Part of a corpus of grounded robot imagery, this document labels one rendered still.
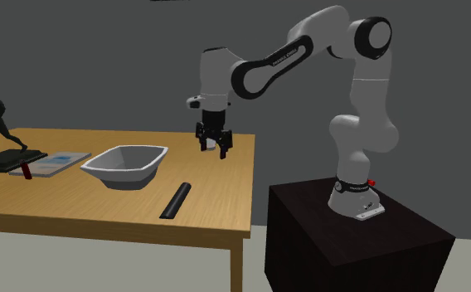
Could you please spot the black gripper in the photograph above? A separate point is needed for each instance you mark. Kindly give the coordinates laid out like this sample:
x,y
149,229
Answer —
x,y
213,120

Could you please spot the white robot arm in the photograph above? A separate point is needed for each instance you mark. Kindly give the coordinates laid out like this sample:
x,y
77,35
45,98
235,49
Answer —
x,y
367,105

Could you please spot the small white cylinder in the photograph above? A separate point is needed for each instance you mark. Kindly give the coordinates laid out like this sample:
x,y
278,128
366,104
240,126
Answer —
x,y
211,144

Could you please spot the wooden table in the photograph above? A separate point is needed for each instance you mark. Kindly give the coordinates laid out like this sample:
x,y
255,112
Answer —
x,y
213,194

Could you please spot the black cylinder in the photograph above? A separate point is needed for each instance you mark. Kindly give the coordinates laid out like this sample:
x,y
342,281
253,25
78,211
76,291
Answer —
x,y
175,201

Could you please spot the white angular bowl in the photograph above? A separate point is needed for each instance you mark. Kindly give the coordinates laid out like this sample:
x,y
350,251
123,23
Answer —
x,y
124,164

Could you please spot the grey book with blue print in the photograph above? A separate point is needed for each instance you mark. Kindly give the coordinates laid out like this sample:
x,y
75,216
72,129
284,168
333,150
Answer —
x,y
59,160

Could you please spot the dark robot stand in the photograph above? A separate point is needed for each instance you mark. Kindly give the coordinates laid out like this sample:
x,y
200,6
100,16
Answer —
x,y
365,250

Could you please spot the small red stick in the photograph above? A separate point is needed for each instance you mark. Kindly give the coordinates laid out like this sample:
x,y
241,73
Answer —
x,y
26,170

